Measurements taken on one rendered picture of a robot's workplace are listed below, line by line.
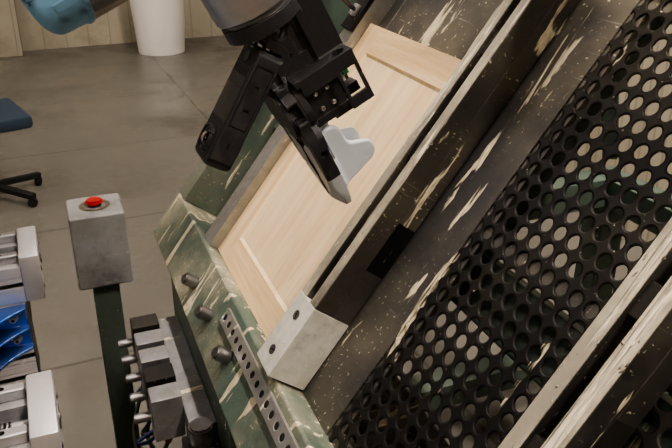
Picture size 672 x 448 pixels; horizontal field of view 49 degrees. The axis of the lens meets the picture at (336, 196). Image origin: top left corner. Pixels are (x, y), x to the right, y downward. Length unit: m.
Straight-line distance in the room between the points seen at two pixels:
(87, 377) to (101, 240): 1.14
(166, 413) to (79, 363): 1.50
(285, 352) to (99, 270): 0.74
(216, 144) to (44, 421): 0.49
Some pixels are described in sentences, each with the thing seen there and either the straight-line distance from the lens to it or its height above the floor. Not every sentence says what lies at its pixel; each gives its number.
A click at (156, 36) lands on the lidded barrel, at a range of 7.60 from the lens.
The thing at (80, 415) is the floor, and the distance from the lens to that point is 2.64.
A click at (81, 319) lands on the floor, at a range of 3.13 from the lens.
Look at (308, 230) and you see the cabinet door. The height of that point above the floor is 1.03.
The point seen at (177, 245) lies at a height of 0.86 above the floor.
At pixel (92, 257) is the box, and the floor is 0.83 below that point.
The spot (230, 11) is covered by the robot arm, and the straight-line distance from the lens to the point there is 0.62.
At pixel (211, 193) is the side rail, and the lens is 1.78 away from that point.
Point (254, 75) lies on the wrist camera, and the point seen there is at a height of 1.45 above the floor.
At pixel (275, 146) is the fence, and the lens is 1.52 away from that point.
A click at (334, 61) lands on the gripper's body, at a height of 1.46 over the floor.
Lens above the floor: 1.61
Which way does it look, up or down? 23 degrees down
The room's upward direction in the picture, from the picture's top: straight up
